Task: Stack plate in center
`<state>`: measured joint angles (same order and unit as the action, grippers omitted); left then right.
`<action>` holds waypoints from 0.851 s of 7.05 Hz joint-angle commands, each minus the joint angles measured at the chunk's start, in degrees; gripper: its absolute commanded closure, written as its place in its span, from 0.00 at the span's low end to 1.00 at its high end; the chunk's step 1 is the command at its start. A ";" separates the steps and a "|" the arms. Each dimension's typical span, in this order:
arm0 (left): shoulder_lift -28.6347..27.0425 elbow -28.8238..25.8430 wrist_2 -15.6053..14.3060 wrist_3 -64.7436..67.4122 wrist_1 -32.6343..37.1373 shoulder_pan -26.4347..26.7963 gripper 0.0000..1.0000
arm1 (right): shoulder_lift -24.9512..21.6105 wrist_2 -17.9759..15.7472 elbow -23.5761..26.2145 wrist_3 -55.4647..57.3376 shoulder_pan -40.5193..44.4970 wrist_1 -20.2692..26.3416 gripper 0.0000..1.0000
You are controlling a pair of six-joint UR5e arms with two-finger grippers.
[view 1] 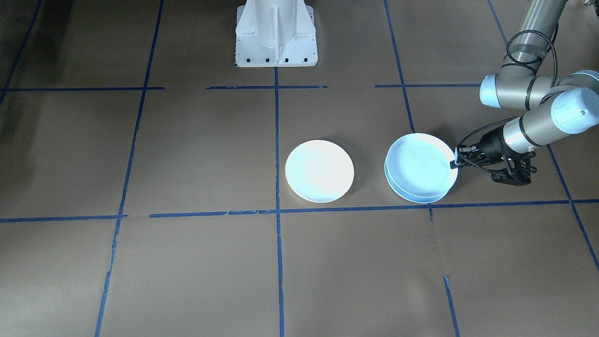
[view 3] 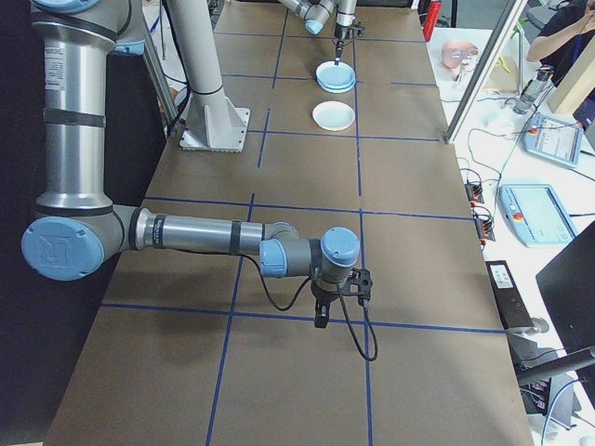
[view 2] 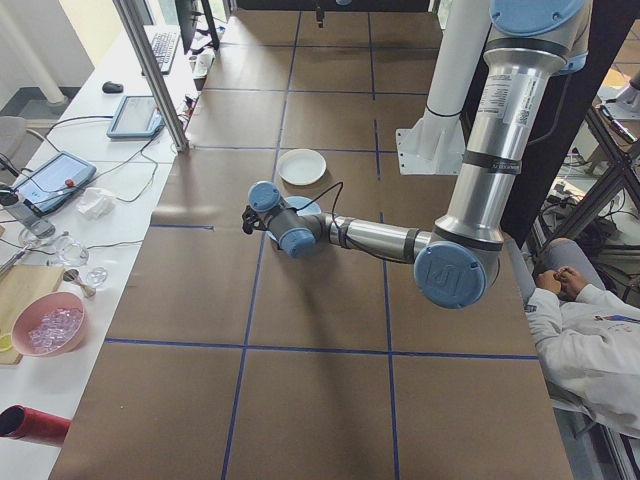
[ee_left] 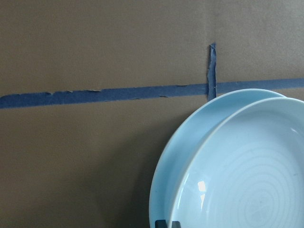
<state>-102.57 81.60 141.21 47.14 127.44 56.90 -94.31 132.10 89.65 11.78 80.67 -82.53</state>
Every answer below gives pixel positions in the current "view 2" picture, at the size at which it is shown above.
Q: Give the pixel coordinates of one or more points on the light blue plate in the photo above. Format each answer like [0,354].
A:
[302,202]

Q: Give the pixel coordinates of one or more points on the white plate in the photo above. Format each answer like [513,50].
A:
[301,167]

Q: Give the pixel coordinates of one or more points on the black monitor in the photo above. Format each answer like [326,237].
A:
[187,25]

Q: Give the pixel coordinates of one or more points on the black keyboard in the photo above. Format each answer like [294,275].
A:
[164,50]

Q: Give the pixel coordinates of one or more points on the white crumpled tissue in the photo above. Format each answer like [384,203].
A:
[95,204]

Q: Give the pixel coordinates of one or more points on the light blue teach pendant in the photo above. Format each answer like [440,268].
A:
[132,117]
[52,180]

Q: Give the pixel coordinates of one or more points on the small clear glass dish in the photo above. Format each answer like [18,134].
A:
[97,276]

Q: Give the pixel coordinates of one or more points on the metal jigger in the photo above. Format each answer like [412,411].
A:
[75,275]

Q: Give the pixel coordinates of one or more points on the clear glass bowl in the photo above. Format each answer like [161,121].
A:
[70,252]

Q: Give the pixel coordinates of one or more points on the black computer mouse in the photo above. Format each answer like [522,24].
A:
[112,86]

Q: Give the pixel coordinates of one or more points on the pink bowl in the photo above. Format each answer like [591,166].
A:
[75,340]

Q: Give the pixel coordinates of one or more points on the wooden cutting board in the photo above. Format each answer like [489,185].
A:
[25,290]

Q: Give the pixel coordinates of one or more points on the small yellow dish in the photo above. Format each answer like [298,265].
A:
[4,342]

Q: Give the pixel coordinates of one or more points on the red cylinder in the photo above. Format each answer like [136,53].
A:
[40,425]

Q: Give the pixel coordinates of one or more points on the person in white shirt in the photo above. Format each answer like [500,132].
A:
[590,350]

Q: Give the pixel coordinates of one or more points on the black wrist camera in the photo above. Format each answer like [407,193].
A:
[248,220]

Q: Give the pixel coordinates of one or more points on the white pedestal column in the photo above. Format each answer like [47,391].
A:
[450,65]

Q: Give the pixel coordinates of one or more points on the aluminium profile post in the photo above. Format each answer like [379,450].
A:
[155,75]

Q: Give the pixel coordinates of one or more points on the metal frame bar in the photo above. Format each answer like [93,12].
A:
[617,140]

